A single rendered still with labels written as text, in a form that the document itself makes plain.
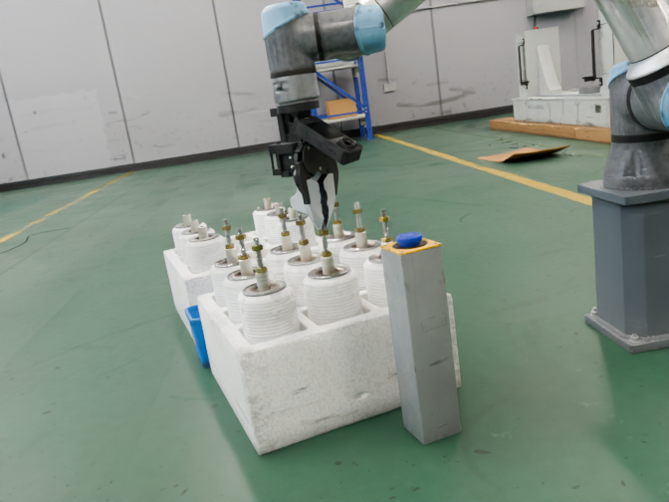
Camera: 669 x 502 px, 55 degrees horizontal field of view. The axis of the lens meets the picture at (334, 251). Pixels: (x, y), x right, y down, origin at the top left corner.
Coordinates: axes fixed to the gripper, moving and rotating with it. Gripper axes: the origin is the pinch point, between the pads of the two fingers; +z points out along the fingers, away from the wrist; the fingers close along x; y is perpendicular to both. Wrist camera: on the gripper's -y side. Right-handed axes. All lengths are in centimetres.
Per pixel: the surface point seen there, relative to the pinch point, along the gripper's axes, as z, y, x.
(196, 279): 17, 51, -5
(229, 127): 2, 516, -389
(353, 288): 11.9, -4.0, -0.5
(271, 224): 11, 55, -35
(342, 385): 26.9, -4.7, 6.4
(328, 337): 17.7, -4.2, 7.5
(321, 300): 12.7, -0.8, 4.5
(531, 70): -14, 174, -442
